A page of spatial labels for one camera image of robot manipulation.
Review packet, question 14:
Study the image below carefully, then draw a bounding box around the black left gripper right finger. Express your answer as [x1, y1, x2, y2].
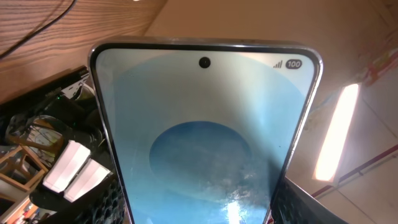
[271, 178, 348, 224]

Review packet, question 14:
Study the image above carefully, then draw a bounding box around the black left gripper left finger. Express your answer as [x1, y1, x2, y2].
[40, 174, 125, 224]

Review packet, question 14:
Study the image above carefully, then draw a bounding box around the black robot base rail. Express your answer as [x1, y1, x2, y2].
[1, 65, 88, 132]

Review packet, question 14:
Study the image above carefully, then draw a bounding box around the blue screen Galaxy smartphone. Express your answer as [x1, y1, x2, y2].
[88, 37, 323, 224]

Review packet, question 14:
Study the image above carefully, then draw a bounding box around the black USB charging cable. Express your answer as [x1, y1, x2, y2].
[0, 0, 78, 60]

